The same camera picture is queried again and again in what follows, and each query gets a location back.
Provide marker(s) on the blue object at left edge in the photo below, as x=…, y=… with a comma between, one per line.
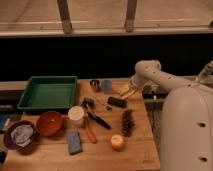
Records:
x=7, y=119

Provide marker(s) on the small dark nut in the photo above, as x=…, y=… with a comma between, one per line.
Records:
x=108, y=107

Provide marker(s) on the black rectangular block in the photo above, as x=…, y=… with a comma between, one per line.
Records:
x=117, y=102

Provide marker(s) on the orange bowl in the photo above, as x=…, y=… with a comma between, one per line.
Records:
x=49, y=123

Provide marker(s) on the dark purple bowl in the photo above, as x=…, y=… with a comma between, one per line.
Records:
x=7, y=140

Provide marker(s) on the yellow apple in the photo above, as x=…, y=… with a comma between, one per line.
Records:
x=117, y=142

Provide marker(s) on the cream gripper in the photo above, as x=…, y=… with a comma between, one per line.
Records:
x=134, y=85

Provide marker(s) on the blue plastic cup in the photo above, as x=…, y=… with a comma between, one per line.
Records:
x=106, y=86

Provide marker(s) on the brown grape bunch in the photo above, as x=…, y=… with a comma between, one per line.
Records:
x=127, y=123

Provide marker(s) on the blue sponge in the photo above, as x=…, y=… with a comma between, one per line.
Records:
x=74, y=143

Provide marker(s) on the crumpled white cloth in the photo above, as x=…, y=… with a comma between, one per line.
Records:
x=22, y=135

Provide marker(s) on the wooden frame post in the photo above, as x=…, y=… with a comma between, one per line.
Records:
x=65, y=17
x=130, y=15

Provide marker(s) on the yellow banana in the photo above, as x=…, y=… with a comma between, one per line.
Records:
x=125, y=93

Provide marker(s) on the orange handled pliers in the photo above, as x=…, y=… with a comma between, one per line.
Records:
x=89, y=132

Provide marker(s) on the right wooden frame post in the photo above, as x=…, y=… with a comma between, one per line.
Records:
x=130, y=15

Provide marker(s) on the left wooden frame post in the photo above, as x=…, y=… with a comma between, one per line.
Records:
x=65, y=17

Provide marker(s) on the small metal cup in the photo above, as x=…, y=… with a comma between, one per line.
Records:
x=95, y=85

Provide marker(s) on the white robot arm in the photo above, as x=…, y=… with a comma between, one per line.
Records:
x=187, y=116

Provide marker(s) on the white cylindrical container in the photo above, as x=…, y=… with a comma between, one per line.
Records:
x=76, y=115

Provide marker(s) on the green plastic tray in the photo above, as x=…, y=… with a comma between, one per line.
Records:
x=48, y=93

